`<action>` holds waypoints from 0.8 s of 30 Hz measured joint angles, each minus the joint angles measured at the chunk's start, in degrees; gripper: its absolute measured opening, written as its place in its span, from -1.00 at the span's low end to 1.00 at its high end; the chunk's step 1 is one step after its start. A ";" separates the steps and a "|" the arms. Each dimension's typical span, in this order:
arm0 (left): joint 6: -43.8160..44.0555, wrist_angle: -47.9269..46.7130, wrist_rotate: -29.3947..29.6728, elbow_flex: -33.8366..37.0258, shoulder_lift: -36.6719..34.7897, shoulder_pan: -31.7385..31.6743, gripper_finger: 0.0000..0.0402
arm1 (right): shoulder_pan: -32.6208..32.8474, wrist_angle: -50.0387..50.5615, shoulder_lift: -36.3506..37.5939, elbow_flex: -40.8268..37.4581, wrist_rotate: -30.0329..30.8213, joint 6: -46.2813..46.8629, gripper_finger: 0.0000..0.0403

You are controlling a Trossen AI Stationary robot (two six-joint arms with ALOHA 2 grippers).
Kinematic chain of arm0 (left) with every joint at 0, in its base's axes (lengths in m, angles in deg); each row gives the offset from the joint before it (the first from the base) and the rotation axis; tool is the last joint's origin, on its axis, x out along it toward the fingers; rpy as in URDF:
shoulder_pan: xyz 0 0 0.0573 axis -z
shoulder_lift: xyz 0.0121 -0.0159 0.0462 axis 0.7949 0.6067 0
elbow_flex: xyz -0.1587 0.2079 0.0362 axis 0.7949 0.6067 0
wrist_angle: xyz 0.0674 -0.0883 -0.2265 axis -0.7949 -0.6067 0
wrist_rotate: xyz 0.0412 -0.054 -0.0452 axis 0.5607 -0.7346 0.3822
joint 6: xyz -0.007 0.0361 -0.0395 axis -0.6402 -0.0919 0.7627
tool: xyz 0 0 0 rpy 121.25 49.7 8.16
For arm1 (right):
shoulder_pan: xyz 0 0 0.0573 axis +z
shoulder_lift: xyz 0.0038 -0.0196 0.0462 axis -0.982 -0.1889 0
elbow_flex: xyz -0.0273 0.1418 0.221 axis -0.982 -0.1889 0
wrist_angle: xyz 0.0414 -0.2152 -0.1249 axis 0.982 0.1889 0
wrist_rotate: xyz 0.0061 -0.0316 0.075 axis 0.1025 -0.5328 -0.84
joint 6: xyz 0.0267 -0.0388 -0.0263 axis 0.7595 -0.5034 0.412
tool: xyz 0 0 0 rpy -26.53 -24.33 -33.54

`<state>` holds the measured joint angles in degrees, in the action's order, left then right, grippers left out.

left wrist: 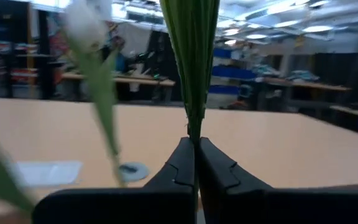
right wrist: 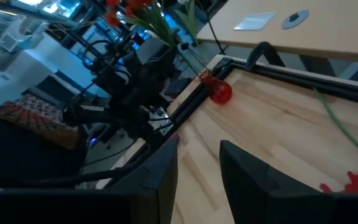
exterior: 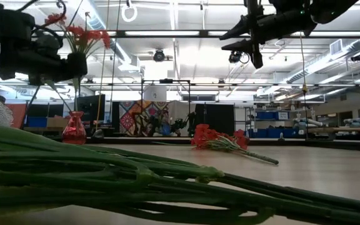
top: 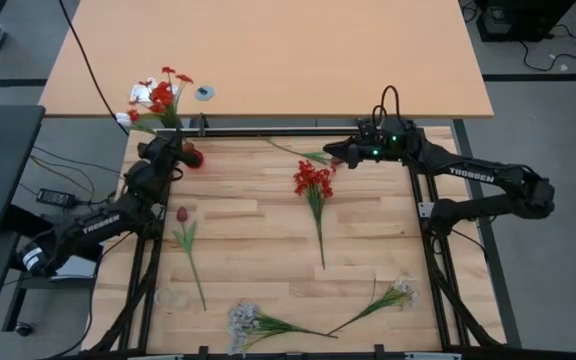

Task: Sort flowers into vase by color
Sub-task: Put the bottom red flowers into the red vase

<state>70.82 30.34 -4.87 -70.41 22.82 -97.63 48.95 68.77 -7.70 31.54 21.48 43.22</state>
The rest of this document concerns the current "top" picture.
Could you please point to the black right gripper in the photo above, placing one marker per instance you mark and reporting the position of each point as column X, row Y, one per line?
column 383, row 145

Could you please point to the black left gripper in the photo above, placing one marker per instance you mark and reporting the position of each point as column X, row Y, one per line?
column 158, row 152

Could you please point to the dark red artificial tulip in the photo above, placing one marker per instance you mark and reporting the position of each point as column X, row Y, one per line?
column 318, row 157
column 182, row 215

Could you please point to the red artificial flower bunch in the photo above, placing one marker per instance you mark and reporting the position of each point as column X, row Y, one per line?
column 313, row 182
column 162, row 95

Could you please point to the white artificial tulip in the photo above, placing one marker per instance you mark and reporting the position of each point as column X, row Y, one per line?
column 124, row 119
column 149, row 83

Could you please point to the small white flower bunch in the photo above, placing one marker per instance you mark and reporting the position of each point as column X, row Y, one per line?
column 398, row 295

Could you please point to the large white flower bunch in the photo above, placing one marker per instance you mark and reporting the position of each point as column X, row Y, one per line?
column 243, row 322

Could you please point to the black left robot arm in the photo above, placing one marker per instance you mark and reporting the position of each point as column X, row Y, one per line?
column 98, row 225

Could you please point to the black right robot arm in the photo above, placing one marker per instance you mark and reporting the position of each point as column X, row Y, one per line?
column 473, row 175

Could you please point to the grey round desk grommet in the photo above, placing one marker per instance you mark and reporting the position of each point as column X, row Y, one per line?
column 204, row 93

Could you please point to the white desk outlet plate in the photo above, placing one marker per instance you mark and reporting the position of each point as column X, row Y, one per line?
column 135, row 96

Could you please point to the light wood desk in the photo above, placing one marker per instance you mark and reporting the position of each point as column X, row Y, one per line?
column 268, row 50

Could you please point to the black power adapter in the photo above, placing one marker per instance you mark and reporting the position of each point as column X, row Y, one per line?
column 55, row 197

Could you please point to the white flat box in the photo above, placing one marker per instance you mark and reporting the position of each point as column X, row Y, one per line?
column 73, row 267

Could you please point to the black computer tower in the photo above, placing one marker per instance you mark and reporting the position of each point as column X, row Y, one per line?
column 523, row 17

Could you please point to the black caster wheel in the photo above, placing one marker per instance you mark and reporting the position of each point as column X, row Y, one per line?
column 23, row 328

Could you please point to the black aluminium rig frame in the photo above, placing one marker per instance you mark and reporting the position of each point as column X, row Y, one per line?
column 318, row 133

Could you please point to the white metal bracket plate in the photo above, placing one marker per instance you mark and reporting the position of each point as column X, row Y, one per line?
column 425, row 209

